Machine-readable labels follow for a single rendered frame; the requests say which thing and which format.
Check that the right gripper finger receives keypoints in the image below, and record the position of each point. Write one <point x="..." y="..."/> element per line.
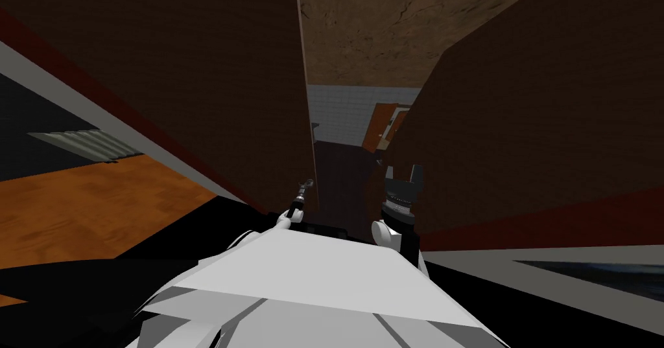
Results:
<point x="417" y="176"/>
<point x="389" y="174"/>

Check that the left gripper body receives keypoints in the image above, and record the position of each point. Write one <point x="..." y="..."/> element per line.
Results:
<point x="300" y="199"/>

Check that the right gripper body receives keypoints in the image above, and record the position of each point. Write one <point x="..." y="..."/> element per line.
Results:
<point x="400" y="197"/>

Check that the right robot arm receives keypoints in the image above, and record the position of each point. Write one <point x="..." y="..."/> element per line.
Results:
<point x="385" y="234"/>

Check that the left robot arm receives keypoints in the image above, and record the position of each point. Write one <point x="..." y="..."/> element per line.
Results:
<point x="284" y="220"/>

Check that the orange door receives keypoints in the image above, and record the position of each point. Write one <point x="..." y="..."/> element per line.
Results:
<point x="379" y="127"/>

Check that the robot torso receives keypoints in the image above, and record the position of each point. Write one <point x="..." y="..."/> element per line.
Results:
<point x="311" y="286"/>

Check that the grey ribbed panel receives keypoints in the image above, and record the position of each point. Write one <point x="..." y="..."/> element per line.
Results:
<point x="85" y="145"/>

